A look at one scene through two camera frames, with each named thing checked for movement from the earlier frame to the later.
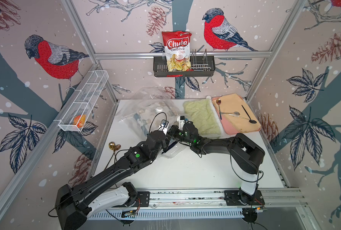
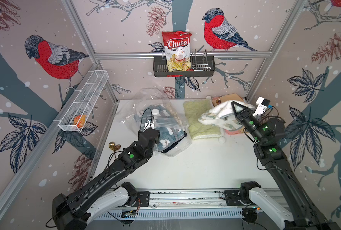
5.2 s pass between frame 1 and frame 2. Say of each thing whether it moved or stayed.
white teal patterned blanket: moved
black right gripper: moved
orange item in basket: stayed
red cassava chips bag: stayed
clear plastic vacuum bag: stayed
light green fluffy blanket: stayed
